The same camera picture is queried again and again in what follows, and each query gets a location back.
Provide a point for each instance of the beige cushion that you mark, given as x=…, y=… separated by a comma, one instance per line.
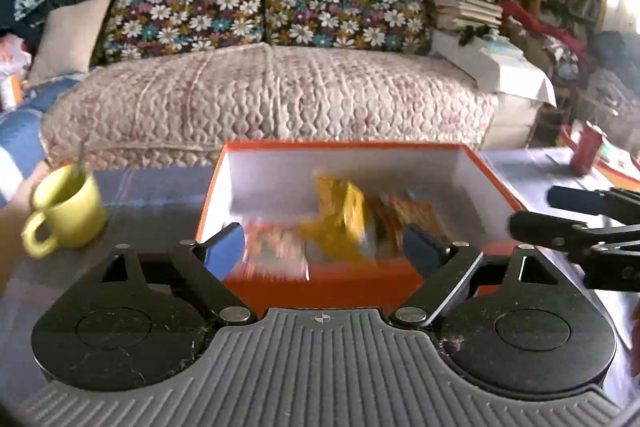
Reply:
x=67, y=37

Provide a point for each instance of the orange snack packet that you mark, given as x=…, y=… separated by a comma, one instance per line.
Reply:
x=410, y=209
x=275, y=249

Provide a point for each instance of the orange cardboard box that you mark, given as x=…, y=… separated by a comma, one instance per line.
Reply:
x=280, y=177

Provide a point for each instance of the yellow-green mug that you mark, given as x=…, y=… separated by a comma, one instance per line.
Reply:
x=70, y=212

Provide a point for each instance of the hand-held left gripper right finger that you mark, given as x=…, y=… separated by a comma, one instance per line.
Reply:
x=422, y=252

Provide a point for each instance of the white box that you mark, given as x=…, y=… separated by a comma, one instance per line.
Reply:
x=475, y=57

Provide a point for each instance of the blue white blanket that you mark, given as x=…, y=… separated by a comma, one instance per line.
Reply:
x=22, y=132

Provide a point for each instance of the yellow snack packet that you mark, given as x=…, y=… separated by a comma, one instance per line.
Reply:
x=337, y=217

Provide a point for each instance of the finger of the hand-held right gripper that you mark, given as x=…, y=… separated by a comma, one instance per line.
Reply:
x=580, y=202
x=545, y=231

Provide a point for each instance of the stack of books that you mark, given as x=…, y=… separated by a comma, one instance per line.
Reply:
x=467, y=9

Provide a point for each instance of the metal spoon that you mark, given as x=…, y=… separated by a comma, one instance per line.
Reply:
x=80, y=159

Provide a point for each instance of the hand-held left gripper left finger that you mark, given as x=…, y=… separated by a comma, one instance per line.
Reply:
x=223, y=248

